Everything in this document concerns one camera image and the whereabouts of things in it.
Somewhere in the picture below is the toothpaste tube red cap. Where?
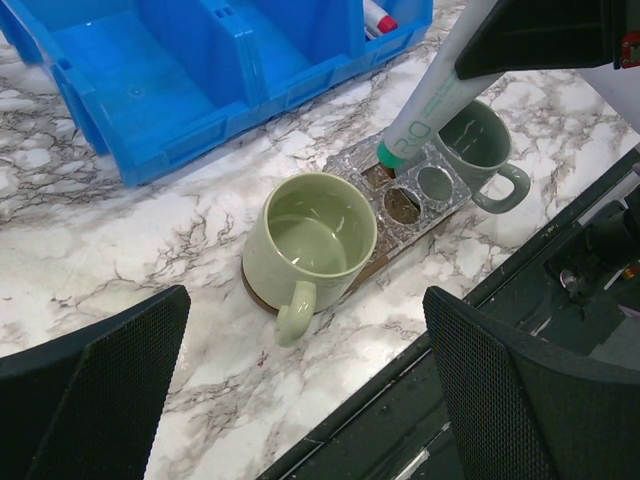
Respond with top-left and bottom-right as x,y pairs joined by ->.
363,0 -> 398,40

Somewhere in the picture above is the black metal base rail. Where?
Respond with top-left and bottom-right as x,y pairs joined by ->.
264,150 -> 639,479

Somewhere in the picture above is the grey ceramic mug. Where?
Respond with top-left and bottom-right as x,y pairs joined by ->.
433,100 -> 530,215

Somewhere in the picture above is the light green ceramic mug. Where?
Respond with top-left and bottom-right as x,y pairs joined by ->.
241,172 -> 377,347

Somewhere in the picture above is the oval wooden tray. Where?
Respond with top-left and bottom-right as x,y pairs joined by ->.
240,167 -> 451,316

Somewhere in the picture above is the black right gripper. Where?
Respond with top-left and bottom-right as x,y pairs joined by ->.
455,0 -> 640,80

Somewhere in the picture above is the clear plastic square holder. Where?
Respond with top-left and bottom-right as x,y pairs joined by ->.
323,132 -> 471,252

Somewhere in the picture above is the blue plastic divided bin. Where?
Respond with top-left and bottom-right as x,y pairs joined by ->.
1,0 -> 433,186

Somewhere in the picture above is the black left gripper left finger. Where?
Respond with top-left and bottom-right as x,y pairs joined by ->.
1,285 -> 191,479

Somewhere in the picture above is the toothpaste tube green cap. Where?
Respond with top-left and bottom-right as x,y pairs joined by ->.
376,0 -> 501,169

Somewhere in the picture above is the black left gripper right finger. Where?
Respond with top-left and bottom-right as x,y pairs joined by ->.
423,287 -> 639,479

